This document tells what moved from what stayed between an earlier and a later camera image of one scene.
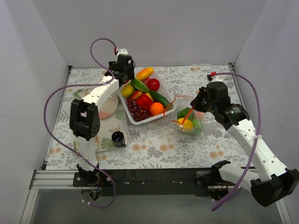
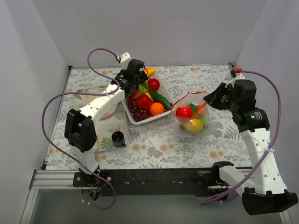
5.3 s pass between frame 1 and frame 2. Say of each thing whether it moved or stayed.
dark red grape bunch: stayed
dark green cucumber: stayed
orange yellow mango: stayed
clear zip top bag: moved
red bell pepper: stayed
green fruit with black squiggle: moved
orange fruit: stayed
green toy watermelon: moved
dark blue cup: stayed
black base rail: stayed
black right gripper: moved
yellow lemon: moved
